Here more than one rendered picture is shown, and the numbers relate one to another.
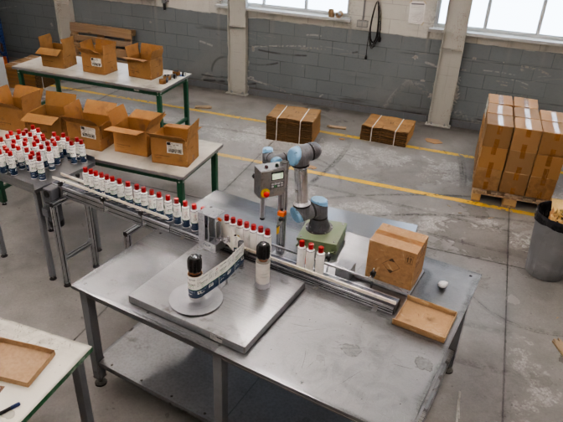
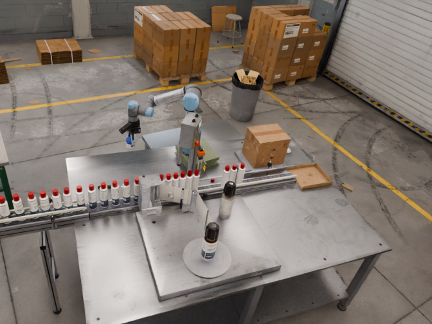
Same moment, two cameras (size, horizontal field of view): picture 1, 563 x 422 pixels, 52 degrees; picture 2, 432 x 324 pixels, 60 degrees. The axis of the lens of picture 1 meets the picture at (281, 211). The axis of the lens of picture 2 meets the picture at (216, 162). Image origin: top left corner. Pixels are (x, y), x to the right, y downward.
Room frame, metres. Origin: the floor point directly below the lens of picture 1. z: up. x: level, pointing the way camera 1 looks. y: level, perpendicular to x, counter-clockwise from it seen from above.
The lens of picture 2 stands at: (1.79, 1.74, 2.79)
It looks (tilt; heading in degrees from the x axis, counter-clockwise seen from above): 37 degrees down; 304
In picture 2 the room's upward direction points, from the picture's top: 10 degrees clockwise
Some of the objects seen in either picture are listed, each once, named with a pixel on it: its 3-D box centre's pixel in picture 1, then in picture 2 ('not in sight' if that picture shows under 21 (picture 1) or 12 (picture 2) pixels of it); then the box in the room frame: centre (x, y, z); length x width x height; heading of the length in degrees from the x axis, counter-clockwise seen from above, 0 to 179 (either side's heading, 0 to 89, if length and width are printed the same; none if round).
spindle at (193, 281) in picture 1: (194, 277); (210, 241); (2.59, 0.47, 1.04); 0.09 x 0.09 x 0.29
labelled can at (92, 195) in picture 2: (177, 211); (92, 196); (3.42, 0.72, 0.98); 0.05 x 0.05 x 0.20
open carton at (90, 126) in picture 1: (90, 125); not in sight; (4.95, 1.80, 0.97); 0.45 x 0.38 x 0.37; 164
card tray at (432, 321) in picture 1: (425, 317); (309, 175); (2.56, -0.85, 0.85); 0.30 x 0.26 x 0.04; 61
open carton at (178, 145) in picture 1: (175, 139); not in sight; (4.72, 0.97, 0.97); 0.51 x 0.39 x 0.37; 167
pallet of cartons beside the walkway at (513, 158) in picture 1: (516, 149); (170, 43); (6.09, -2.65, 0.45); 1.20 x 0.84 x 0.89; 163
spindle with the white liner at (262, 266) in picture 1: (262, 265); (227, 199); (2.76, 0.09, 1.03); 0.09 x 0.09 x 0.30
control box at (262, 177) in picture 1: (269, 180); (190, 130); (3.16, 0.08, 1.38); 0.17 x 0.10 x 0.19; 116
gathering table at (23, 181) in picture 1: (43, 208); not in sight; (4.26, 2.05, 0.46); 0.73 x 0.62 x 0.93; 61
